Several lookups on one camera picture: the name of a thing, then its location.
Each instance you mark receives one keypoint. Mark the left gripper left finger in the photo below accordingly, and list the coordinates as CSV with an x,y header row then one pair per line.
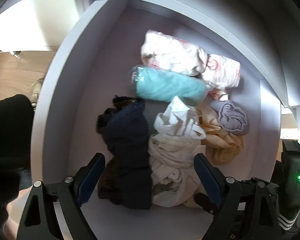
x,y
39,220

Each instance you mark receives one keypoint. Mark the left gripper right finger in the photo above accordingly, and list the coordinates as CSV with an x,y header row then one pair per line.
x,y
244,209

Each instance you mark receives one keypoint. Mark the yellow cream cloth bundle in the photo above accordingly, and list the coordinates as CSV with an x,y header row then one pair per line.
x,y
225,145

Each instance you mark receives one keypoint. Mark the grey lilac sock roll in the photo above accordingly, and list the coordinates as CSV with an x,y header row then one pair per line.
x,y
231,117

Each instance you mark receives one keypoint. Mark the navy dark cloth bundle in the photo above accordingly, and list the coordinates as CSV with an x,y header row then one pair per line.
x,y
126,179

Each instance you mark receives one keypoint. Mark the white cloth bundle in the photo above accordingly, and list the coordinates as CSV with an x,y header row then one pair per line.
x,y
172,150

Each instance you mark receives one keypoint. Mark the teal fluffy sock bundle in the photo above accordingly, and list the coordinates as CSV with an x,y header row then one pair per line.
x,y
160,85

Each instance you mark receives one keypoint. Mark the pink floral white cloth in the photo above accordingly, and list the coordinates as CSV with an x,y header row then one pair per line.
x,y
172,54

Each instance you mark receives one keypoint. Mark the white cabinet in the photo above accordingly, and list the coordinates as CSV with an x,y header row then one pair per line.
x,y
266,32

